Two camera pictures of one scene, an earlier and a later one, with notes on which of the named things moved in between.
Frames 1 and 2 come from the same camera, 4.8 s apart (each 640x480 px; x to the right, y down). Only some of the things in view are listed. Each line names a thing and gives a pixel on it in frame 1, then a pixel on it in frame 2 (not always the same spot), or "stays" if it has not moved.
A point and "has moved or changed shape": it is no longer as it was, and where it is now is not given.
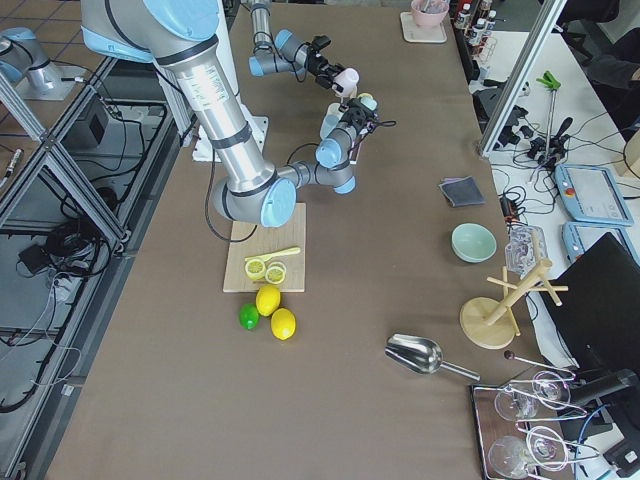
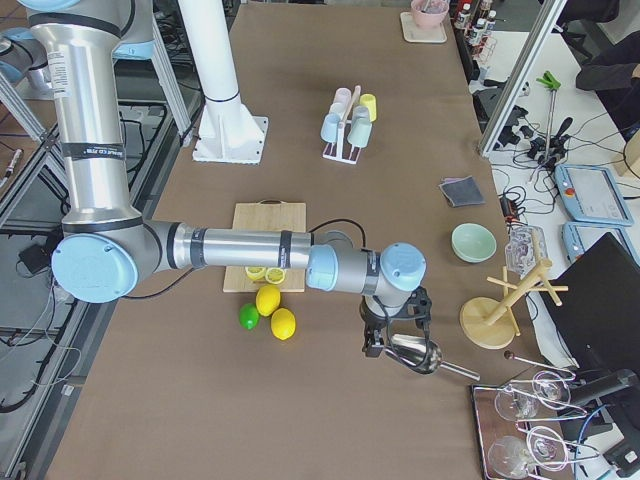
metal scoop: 422,355 stays
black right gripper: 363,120 to 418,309
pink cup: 346,83 has moved or changed shape
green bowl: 473,242 stays
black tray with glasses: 519,426 stays
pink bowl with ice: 429,13 stays
